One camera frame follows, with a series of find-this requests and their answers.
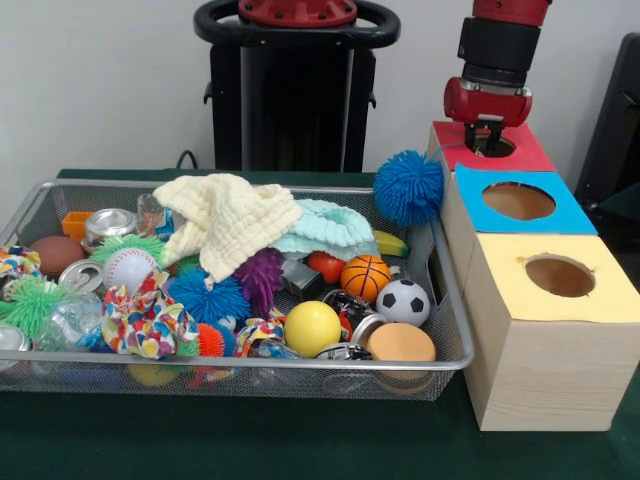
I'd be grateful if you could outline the round container with orange lid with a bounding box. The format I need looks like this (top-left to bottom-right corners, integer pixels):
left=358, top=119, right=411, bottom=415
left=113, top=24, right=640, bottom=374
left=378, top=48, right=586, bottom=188
left=366, top=322, right=437, bottom=394

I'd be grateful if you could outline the wooden box with three holes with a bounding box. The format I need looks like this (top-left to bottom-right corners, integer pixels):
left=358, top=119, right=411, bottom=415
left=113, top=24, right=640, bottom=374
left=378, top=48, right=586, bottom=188
left=421, top=120, right=640, bottom=432

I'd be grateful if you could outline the dark green table cloth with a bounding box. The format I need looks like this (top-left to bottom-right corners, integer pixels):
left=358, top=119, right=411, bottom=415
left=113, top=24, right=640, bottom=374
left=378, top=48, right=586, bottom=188
left=597, top=182, right=640, bottom=241
left=0, top=168, right=640, bottom=480

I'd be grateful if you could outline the mint green knitted cloth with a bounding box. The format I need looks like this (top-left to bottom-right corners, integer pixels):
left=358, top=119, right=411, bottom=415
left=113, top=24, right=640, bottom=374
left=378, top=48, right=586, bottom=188
left=269, top=198, right=381, bottom=261

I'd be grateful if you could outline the black panel stand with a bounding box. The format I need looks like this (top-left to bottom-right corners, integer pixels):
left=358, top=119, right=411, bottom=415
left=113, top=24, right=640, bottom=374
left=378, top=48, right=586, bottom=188
left=574, top=32, right=640, bottom=201

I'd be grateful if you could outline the smooth yellow ball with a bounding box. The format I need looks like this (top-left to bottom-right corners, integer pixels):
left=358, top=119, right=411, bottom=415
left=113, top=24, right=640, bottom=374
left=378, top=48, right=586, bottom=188
left=283, top=301, right=343, bottom=359

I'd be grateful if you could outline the small soccer ball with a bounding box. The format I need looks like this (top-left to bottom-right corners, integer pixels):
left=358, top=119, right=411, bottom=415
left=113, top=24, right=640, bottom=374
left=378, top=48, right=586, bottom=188
left=375, top=278, right=431, bottom=327

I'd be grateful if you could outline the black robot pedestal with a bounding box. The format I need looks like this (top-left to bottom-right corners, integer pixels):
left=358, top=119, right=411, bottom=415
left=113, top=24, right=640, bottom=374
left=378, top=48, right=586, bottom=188
left=193, top=0, right=401, bottom=174

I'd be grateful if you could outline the small orange basketball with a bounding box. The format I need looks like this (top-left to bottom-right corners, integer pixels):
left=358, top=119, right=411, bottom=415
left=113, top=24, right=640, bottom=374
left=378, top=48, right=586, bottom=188
left=339, top=254, right=392, bottom=304

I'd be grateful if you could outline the purple spiky ball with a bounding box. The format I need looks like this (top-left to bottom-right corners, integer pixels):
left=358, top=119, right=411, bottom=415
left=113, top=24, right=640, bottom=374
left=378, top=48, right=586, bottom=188
left=232, top=247, right=286, bottom=319

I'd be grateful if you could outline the colourful patterned cloth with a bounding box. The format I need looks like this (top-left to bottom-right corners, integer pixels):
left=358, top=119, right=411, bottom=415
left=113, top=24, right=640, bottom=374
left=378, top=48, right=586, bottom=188
left=101, top=269, right=199, bottom=360

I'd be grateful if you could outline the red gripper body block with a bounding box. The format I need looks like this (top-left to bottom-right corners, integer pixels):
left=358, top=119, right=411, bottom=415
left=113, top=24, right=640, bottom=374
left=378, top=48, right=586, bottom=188
left=443, top=76, right=534, bottom=129

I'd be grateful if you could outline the small baseball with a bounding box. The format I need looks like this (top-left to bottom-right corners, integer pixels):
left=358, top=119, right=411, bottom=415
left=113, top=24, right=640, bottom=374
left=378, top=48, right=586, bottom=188
left=101, top=248, right=159, bottom=294

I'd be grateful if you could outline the cream knitted cloth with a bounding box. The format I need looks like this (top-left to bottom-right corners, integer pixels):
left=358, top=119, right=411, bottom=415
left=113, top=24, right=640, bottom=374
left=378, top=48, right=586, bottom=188
left=152, top=173, right=305, bottom=284

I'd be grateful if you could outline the shallow metal mesh bin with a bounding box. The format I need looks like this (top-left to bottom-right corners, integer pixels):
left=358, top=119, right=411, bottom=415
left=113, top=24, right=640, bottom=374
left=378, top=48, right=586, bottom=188
left=0, top=178, right=476, bottom=402

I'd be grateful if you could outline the blue spiky ball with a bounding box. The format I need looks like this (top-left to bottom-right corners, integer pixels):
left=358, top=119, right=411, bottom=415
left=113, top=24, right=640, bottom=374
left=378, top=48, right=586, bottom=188
left=167, top=267, right=251, bottom=326
left=372, top=148, right=445, bottom=229

